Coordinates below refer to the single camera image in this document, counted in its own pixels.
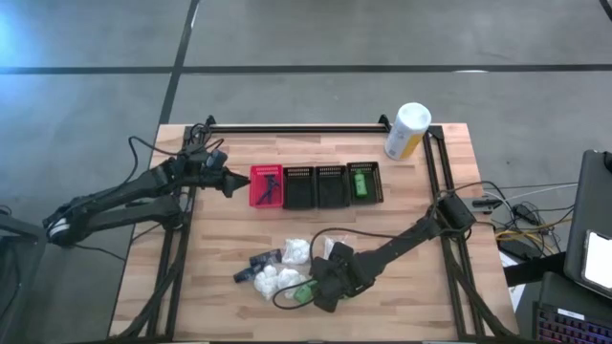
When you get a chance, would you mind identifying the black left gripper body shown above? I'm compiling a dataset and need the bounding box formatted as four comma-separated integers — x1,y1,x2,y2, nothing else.
188,160,236,199

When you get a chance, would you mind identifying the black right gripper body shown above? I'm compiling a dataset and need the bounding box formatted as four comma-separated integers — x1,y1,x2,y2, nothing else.
310,257,372,314

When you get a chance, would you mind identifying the blue disposable razor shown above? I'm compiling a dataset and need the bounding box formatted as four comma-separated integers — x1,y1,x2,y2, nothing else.
255,174,282,206

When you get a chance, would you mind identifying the green travel bottle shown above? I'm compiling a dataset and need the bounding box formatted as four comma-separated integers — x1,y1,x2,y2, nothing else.
353,169,369,199
292,280,319,305

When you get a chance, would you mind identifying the dark navy shave sachet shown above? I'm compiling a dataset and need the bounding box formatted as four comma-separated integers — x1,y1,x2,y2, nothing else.
232,267,262,284
249,247,283,269

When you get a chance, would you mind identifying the red plastic basket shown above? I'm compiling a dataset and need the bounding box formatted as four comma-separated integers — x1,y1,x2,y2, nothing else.
248,164,285,209

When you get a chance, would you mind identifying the black plastic basket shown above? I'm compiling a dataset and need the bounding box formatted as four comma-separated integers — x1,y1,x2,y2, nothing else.
314,164,351,209
346,161,385,205
281,165,317,210

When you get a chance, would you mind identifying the white yellow wipes canister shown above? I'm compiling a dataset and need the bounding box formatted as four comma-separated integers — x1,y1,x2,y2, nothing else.
383,101,432,161

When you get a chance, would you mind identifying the white paper sheet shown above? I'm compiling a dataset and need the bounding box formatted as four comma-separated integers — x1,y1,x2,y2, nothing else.
499,252,523,312

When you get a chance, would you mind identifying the black power adapter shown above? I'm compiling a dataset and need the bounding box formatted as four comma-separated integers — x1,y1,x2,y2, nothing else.
511,204,539,226

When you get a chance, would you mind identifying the black equipment stand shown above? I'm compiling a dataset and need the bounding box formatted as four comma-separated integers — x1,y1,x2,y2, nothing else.
0,204,47,344

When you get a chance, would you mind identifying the backlit computer keyboard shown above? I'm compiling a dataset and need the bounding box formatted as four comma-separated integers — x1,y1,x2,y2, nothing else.
532,301,612,344

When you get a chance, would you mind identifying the white-screen phone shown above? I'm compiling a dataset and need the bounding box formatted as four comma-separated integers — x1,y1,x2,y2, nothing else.
580,229,612,288

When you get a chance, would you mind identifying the dark grey laptop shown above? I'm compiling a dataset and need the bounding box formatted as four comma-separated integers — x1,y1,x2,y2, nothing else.
563,148,612,300

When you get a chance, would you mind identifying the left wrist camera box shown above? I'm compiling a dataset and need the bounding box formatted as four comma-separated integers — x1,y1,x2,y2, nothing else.
204,148,229,169

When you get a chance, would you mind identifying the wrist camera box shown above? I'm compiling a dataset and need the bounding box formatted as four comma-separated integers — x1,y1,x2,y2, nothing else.
329,241,356,263
204,148,229,169

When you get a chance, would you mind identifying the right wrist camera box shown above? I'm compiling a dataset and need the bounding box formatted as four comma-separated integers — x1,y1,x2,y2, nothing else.
329,241,356,263

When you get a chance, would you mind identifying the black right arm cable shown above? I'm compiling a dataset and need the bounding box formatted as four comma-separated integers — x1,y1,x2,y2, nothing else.
272,226,431,311

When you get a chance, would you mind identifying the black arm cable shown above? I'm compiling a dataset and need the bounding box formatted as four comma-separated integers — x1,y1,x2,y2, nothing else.
127,121,226,159
272,226,431,311

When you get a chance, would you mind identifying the black aluminium table frame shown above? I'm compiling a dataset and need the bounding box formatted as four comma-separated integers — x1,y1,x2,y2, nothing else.
108,114,520,344

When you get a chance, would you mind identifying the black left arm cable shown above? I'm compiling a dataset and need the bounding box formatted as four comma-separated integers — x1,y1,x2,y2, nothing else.
127,121,226,159

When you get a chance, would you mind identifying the yellow cable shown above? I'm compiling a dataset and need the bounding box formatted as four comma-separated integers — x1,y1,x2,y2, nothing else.
494,217,575,241

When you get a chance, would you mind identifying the white cable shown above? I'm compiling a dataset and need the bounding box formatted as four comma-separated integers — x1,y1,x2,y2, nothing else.
482,183,579,203

